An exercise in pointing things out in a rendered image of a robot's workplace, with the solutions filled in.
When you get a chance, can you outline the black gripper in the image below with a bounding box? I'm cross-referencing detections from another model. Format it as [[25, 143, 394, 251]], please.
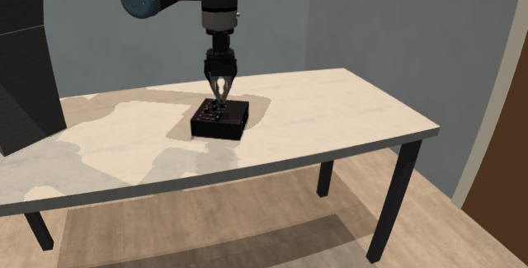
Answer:
[[204, 28, 238, 105]]

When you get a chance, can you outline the black lighting desk panel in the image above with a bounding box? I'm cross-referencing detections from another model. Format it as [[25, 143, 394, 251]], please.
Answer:
[[191, 98, 249, 140]]

